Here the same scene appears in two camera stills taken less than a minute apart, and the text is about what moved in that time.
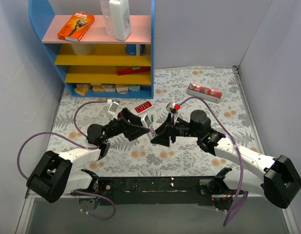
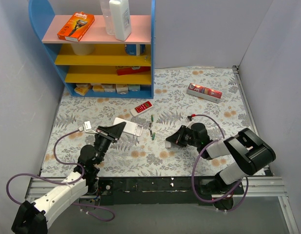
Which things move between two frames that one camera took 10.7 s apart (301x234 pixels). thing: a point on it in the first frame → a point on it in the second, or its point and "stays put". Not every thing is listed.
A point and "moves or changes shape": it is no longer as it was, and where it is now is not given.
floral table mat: (216, 90) stays put
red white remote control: (143, 107) stays put
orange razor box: (75, 30) stays put
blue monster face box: (135, 49) stays put
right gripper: (171, 130) → (180, 135)
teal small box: (134, 87) stays put
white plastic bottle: (120, 9) stays put
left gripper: (123, 123) → (105, 134)
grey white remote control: (145, 122) moves or changes shape
